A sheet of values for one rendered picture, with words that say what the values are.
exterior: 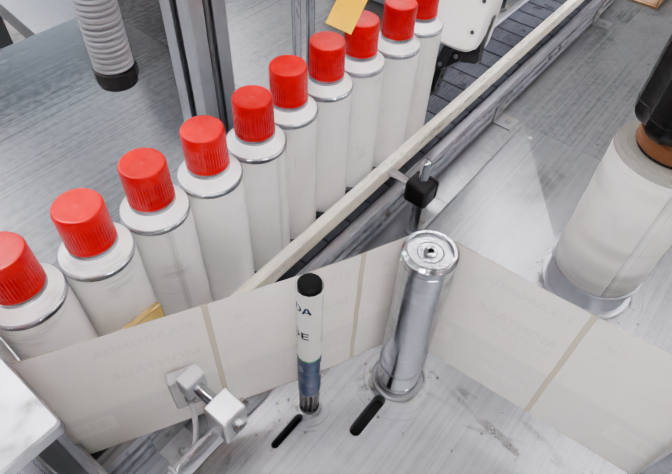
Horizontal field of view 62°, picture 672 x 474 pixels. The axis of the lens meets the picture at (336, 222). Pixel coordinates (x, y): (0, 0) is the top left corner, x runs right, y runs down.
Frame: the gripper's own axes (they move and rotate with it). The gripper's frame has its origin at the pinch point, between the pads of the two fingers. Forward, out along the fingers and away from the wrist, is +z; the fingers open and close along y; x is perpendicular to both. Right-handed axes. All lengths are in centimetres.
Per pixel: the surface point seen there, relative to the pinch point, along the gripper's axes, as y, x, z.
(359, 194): 4.1, -17.4, 9.4
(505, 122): 7.1, 16.4, 5.9
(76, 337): 2, -49, 12
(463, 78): -0.6, 13.7, 1.8
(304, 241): 4.0, -25.8, 12.4
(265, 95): 1.1, -32.8, -3.2
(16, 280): 1, -53, 5
